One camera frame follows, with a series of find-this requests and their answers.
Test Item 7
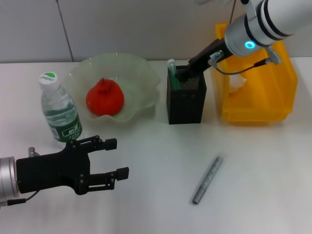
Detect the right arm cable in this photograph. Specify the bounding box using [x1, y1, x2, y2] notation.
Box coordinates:
[209, 46, 283, 75]

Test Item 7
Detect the white paper ball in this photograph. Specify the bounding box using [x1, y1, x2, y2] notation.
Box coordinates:
[228, 73, 247, 95]

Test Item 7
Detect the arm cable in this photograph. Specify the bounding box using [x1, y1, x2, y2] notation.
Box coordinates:
[209, 46, 283, 75]
[0, 190, 40, 208]

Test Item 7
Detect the yellow plastic bin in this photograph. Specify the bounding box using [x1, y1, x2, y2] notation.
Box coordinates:
[212, 23, 299, 126]

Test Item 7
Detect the grey marker pen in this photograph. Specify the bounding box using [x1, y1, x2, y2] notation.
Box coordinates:
[191, 156, 224, 205]

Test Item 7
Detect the clear water bottle green label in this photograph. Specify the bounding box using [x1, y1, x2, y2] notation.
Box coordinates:
[38, 71, 83, 147]

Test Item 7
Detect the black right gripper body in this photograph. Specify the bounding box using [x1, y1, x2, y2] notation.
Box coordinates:
[187, 38, 232, 74]

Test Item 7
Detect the green utility knife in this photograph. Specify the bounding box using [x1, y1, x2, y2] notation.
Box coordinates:
[167, 59, 180, 91]

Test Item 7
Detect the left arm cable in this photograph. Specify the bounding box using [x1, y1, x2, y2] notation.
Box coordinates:
[0, 190, 40, 208]

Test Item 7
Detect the orange fruit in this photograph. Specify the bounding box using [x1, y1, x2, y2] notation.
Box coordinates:
[85, 78, 125, 117]

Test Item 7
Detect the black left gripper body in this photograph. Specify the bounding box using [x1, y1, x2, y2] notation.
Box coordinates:
[16, 140, 91, 195]

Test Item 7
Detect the green glass fruit plate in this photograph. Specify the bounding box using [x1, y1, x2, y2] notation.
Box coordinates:
[64, 51, 161, 122]

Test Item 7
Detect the black mesh pen holder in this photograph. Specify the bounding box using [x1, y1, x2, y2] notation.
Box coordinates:
[166, 64, 207, 125]

